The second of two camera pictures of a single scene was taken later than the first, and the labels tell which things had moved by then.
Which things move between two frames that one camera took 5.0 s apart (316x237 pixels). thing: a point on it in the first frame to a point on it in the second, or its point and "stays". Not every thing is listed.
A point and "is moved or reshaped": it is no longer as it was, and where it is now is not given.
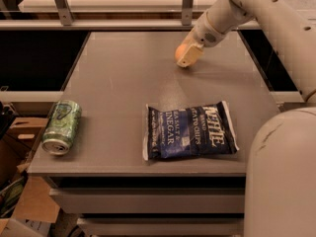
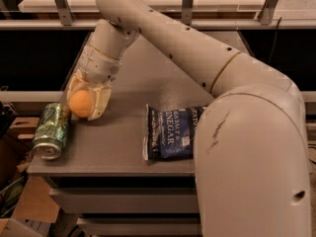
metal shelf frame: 67,23 stays
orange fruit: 180,50 is moved or reshaped
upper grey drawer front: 150,200 stays
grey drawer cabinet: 106,184 stays
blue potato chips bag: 199,130 stays
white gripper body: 205,34 to 98,64
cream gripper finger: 191,39 to 78,82
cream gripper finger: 191,55 to 100,98
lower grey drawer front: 163,227 stays
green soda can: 62,126 is moved or reshaped
